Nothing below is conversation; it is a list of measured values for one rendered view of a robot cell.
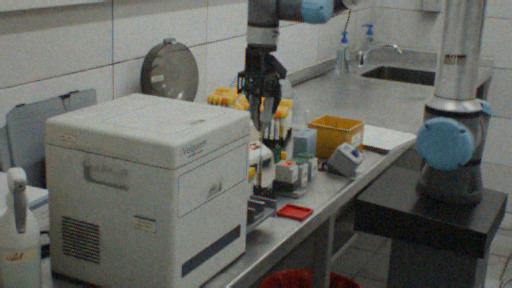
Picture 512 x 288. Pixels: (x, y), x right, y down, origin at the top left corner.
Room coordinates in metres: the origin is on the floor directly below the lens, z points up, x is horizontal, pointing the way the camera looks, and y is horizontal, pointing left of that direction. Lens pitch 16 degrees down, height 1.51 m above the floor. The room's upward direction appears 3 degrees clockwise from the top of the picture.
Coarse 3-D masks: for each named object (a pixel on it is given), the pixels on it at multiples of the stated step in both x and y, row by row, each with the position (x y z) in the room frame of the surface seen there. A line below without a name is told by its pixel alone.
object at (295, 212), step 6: (288, 204) 1.67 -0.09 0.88; (282, 210) 1.64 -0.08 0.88; (288, 210) 1.64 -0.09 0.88; (294, 210) 1.64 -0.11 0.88; (300, 210) 1.65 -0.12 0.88; (306, 210) 1.65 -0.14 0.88; (312, 210) 1.64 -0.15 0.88; (282, 216) 1.60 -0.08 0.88; (288, 216) 1.60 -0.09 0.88; (294, 216) 1.59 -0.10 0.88; (300, 216) 1.61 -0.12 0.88; (306, 216) 1.60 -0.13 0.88
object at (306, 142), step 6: (300, 132) 1.99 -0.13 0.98; (306, 132) 1.99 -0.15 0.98; (312, 132) 2.00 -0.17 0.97; (294, 138) 1.95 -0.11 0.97; (300, 138) 1.94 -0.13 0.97; (306, 138) 1.94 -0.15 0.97; (312, 138) 1.99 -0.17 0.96; (294, 144) 1.95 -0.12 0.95; (300, 144) 1.94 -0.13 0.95; (306, 144) 1.94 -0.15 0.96; (312, 144) 1.99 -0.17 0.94; (294, 150) 1.95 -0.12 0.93; (300, 150) 1.94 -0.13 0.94; (306, 150) 1.94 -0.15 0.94; (312, 150) 2.00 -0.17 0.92; (294, 156) 1.95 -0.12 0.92; (318, 162) 2.01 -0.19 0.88
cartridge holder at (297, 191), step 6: (276, 180) 1.76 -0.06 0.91; (270, 186) 1.77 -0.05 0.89; (276, 186) 1.76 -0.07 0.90; (282, 186) 1.75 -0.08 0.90; (288, 186) 1.74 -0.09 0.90; (294, 186) 1.75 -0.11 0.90; (300, 186) 1.78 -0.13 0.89; (276, 192) 1.75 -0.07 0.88; (282, 192) 1.75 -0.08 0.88; (288, 192) 1.74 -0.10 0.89; (294, 192) 1.74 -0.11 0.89; (300, 192) 1.74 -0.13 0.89
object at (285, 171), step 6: (282, 162) 1.78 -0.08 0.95; (288, 162) 1.78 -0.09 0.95; (276, 168) 1.76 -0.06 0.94; (282, 168) 1.76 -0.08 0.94; (288, 168) 1.75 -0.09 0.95; (294, 168) 1.76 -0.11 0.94; (276, 174) 1.76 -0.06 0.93; (282, 174) 1.75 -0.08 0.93; (288, 174) 1.75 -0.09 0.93; (294, 174) 1.76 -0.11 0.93; (282, 180) 1.75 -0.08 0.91; (288, 180) 1.75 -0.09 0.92; (294, 180) 1.76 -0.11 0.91
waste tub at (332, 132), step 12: (312, 120) 2.13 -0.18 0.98; (324, 120) 2.21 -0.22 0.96; (336, 120) 2.20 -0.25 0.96; (348, 120) 2.18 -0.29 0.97; (360, 120) 2.16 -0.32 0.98; (324, 132) 2.08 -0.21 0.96; (336, 132) 2.06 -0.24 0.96; (348, 132) 2.04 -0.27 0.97; (360, 132) 2.13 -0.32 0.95; (324, 144) 2.08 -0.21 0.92; (336, 144) 2.06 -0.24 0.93; (360, 144) 2.14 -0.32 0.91; (324, 156) 2.07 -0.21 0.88
